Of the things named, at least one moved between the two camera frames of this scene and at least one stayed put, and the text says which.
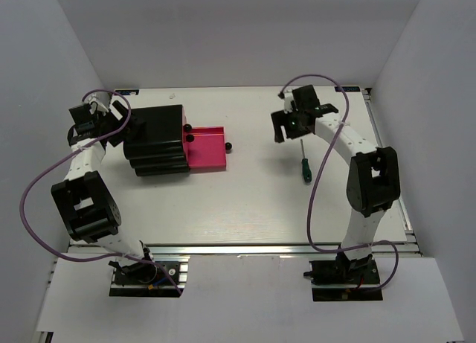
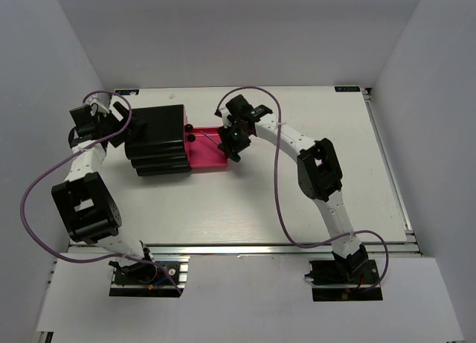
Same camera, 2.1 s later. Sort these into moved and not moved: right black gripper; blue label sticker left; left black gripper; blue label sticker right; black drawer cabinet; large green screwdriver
Moved: right black gripper; large green screwdriver
Not moved: black drawer cabinet; left black gripper; blue label sticker left; blue label sticker right
